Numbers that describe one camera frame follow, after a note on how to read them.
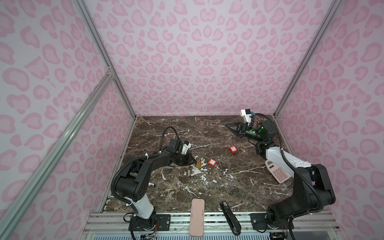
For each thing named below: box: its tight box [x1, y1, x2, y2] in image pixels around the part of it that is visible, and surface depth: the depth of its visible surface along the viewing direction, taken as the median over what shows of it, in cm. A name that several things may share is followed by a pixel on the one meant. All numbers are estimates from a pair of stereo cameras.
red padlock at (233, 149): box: [228, 145, 239, 154], surface depth 100 cm
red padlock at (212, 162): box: [207, 158, 218, 168], surface depth 95 cm
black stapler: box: [219, 200, 242, 236], surface depth 73 cm
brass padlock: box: [196, 160, 202, 169], surface depth 93 cm
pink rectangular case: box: [189, 198, 205, 237], surface depth 75 cm
